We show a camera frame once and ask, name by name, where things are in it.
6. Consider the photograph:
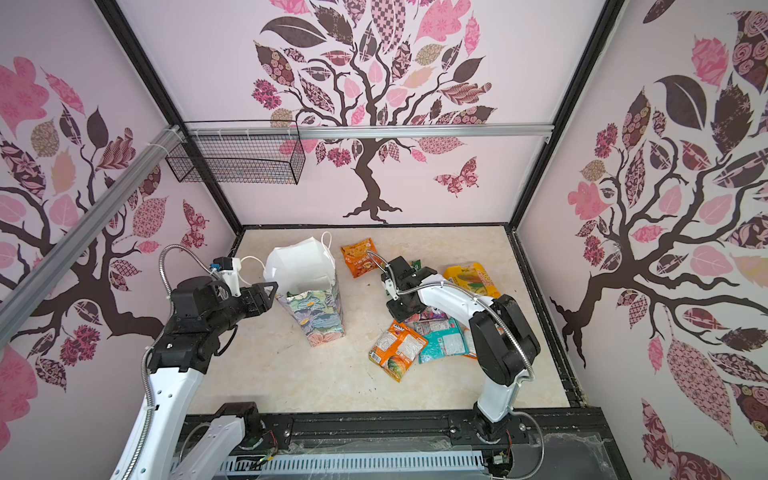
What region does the purple candy snack bag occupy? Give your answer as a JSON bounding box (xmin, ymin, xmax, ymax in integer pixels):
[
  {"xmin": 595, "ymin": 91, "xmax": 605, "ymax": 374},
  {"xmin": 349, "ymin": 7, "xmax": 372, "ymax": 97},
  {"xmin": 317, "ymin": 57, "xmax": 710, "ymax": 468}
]
[{"xmin": 408, "ymin": 307, "xmax": 449, "ymax": 323}]

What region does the patterned paper bag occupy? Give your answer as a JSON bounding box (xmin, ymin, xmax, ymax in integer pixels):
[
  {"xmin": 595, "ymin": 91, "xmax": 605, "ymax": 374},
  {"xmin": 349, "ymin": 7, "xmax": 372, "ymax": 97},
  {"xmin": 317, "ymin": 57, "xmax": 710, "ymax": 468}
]
[{"xmin": 240, "ymin": 231, "xmax": 345, "ymax": 347}]

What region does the orange white snack bag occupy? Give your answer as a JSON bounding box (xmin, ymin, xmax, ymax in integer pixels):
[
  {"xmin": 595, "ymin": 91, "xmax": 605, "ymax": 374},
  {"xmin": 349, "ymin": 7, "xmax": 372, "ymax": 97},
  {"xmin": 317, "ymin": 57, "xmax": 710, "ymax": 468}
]
[{"xmin": 368, "ymin": 321, "xmax": 428, "ymax": 382}]

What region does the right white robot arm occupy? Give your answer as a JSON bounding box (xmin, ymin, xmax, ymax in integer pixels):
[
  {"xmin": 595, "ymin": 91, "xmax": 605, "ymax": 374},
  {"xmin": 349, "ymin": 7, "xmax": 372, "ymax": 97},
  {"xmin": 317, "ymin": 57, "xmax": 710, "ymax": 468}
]
[{"xmin": 368, "ymin": 252, "xmax": 541, "ymax": 444}]

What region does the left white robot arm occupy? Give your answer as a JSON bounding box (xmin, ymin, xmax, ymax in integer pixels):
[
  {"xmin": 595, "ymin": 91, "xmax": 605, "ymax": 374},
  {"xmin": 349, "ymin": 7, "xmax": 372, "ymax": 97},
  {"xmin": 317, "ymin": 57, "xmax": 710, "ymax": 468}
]
[{"xmin": 112, "ymin": 276, "xmax": 278, "ymax": 479}]

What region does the orange chip snack bag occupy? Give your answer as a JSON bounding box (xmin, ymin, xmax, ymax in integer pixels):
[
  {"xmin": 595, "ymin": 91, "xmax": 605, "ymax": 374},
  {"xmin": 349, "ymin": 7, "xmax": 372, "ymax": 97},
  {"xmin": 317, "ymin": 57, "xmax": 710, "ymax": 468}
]
[{"xmin": 341, "ymin": 238, "xmax": 378, "ymax": 278}]

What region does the yellow corn snack bag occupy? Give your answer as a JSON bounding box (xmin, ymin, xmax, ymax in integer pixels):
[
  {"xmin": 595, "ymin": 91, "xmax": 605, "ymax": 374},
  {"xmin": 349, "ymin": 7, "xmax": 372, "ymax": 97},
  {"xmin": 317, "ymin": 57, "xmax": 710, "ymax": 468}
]
[{"xmin": 443, "ymin": 262, "xmax": 501, "ymax": 298}]

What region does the teal snack bag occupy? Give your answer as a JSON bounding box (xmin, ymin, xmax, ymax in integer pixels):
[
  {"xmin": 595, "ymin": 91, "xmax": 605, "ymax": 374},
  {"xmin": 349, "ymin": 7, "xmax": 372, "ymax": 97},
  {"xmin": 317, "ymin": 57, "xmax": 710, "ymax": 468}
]
[{"xmin": 413, "ymin": 319, "xmax": 469, "ymax": 364}]

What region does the orange snack bag right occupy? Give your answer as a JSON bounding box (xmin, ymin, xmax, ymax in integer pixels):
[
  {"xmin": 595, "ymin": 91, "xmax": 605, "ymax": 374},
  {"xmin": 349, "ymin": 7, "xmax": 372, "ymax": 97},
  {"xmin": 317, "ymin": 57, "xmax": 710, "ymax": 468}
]
[{"xmin": 462, "ymin": 329, "xmax": 477, "ymax": 359}]

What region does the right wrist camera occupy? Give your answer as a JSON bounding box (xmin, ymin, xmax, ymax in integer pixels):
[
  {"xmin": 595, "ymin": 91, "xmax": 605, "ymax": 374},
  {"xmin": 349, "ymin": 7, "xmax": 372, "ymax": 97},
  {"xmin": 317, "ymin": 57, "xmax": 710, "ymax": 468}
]
[{"xmin": 383, "ymin": 279, "xmax": 399, "ymax": 300}]

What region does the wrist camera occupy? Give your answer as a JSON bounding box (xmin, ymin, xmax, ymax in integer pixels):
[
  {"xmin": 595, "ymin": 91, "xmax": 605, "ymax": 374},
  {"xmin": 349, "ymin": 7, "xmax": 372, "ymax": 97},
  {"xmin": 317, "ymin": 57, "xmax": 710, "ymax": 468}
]
[
  {"xmin": 383, "ymin": 279, "xmax": 399, "ymax": 300},
  {"xmin": 211, "ymin": 257, "xmax": 242, "ymax": 297}
]

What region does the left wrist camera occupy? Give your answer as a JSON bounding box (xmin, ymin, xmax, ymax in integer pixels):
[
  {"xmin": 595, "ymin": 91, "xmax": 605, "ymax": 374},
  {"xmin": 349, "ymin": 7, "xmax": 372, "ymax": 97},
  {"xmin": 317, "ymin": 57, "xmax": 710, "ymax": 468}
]
[{"xmin": 211, "ymin": 257, "xmax": 242, "ymax": 297}]

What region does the right metal cable conduit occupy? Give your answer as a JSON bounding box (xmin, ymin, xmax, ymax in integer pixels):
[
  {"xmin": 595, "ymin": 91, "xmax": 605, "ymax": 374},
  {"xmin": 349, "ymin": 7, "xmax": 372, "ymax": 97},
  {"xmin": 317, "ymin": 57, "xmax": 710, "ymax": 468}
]
[{"xmin": 367, "ymin": 250, "xmax": 536, "ymax": 385}]

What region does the black wire basket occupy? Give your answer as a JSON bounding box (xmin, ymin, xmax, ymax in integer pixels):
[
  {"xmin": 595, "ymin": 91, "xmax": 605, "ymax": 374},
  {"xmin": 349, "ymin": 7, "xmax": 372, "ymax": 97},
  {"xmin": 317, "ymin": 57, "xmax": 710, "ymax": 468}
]
[{"xmin": 165, "ymin": 119, "xmax": 307, "ymax": 185}]

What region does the rear aluminium rail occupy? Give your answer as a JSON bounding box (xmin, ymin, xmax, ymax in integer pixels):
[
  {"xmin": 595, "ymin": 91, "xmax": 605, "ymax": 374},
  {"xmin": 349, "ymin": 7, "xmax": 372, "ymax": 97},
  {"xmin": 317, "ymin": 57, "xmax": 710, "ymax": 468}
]
[{"xmin": 187, "ymin": 123, "xmax": 554, "ymax": 140}]

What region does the aluminium rail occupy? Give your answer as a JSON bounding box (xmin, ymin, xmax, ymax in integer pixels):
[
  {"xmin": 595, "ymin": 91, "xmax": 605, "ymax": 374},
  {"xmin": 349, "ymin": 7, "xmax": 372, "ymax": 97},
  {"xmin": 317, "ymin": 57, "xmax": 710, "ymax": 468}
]
[
  {"xmin": 187, "ymin": 123, "xmax": 554, "ymax": 140},
  {"xmin": 1, "ymin": 125, "xmax": 183, "ymax": 345}
]

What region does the white slotted cable duct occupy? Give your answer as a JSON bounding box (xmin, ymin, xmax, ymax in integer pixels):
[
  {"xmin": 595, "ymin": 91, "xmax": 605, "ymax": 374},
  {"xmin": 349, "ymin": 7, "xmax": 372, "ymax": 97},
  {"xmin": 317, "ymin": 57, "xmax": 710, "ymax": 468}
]
[{"xmin": 210, "ymin": 451, "xmax": 485, "ymax": 479}]

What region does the left aluminium rail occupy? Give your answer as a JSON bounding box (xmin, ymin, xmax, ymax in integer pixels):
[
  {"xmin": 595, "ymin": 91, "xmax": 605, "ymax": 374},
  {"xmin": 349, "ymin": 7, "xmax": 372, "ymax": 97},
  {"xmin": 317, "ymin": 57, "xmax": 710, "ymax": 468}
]
[{"xmin": 1, "ymin": 125, "xmax": 183, "ymax": 345}]

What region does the black base frame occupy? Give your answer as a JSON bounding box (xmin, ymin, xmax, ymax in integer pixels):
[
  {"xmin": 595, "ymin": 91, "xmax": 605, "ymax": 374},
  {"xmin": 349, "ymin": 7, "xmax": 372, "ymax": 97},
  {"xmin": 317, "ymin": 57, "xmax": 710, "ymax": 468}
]
[{"xmin": 161, "ymin": 407, "xmax": 631, "ymax": 480}]

